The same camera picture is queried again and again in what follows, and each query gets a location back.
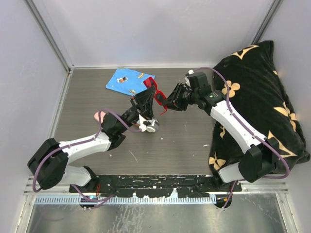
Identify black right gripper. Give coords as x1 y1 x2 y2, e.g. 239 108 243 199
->
162 83 199 112

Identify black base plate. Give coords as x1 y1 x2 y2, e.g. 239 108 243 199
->
79 175 231 198

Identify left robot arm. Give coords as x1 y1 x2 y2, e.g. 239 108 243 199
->
27 85 158 192

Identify red sunglasses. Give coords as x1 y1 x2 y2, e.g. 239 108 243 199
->
143 77 168 116

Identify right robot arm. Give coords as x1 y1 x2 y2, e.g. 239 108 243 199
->
162 83 278 191

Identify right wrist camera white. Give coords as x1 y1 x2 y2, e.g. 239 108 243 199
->
185 69 194 87

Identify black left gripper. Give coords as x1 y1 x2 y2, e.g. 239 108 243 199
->
118 85 155 133

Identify pink glasses case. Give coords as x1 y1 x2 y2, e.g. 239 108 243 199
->
94 111 106 123

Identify black floral plush pillow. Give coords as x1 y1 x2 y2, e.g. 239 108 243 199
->
213 40 311 168

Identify aluminium front rail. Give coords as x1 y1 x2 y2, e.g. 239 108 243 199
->
24 175 288 208

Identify blue cartoon print cloth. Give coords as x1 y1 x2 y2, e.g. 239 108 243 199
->
105 68 155 96

